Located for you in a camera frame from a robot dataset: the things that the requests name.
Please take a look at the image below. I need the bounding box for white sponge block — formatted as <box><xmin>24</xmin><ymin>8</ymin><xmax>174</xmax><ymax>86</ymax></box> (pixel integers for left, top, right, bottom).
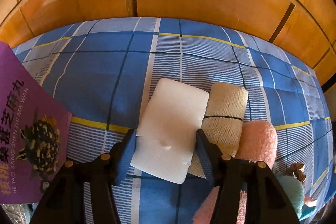
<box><xmin>131</xmin><ymin>79</ymin><xmax>209</xmax><ymax>184</ymax></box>

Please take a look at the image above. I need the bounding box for teal plush toy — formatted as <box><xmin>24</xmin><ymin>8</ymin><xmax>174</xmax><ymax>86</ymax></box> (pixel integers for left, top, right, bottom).
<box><xmin>275</xmin><ymin>172</ymin><xmax>317</xmax><ymax>221</ymax></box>

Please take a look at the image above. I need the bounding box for pink rolled towel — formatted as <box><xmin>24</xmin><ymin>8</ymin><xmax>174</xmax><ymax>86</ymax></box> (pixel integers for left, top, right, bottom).
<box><xmin>193</xmin><ymin>121</ymin><xmax>277</xmax><ymax>223</ymax></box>

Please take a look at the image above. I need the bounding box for beige folded cloth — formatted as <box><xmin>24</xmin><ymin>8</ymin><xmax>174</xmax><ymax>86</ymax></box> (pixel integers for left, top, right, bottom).
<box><xmin>187</xmin><ymin>82</ymin><xmax>249</xmax><ymax>179</ymax></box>

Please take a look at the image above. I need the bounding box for brown satin scrunchie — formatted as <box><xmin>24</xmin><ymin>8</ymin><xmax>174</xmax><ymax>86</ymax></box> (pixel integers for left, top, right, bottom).
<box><xmin>288</xmin><ymin>162</ymin><xmax>306</xmax><ymax>184</ymax></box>

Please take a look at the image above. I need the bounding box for purple cardboard box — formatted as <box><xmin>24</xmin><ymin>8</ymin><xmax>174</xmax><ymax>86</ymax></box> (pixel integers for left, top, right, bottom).
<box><xmin>0</xmin><ymin>43</ymin><xmax>71</xmax><ymax>204</ymax></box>

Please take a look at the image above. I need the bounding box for blue plaid bed sheet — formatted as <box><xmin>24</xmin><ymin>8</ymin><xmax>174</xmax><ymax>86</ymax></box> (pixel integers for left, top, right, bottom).
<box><xmin>14</xmin><ymin>18</ymin><xmax>335</xmax><ymax>208</ymax></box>

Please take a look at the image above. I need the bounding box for silver embossed tissue box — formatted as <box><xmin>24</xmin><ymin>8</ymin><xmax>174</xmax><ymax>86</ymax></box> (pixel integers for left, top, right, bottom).
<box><xmin>1</xmin><ymin>204</ymin><xmax>31</xmax><ymax>224</ymax></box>

